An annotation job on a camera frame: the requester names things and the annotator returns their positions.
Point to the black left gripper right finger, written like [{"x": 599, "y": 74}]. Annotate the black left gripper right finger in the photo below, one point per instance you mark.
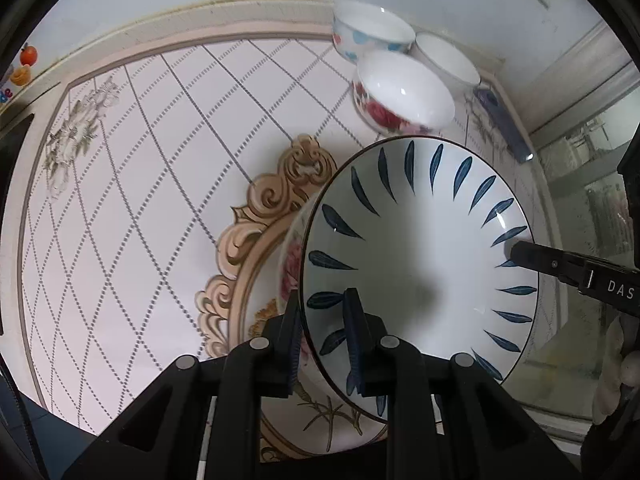
[{"x": 446, "y": 419}]

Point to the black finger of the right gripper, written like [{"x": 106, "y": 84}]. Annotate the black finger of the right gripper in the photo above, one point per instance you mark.
[{"x": 566, "y": 267}]

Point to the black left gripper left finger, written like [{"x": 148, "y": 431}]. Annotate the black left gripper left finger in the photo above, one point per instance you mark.
[{"x": 199, "y": 419}]

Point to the blue leaf pattern plate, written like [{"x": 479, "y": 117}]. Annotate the blue leaf pattern plate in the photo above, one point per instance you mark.
[{"x": 421, "y": 228}]

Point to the plain white rimmed bowl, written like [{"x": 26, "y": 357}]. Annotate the plain white rimmed bowl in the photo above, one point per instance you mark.
[{"x": 447, "y": 62}]

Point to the red floral white bowl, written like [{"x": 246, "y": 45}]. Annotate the red floral white bowl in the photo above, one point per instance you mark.
[{"x": 398, "y": 96}]

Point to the blue dotted white bowl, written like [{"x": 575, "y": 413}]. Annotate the blue dotted white bowl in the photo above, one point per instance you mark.
[{"x": 359, "y": 28}]

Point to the large floral ceramic bowl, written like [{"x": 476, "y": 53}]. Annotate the large floral ceramic bowl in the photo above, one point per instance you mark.
[{"x": 314, "y": 420}]

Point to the dark blue smartphone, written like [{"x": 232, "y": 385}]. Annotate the dark blue smartphone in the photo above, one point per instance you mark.
[{"x": 502, "y": 119}]

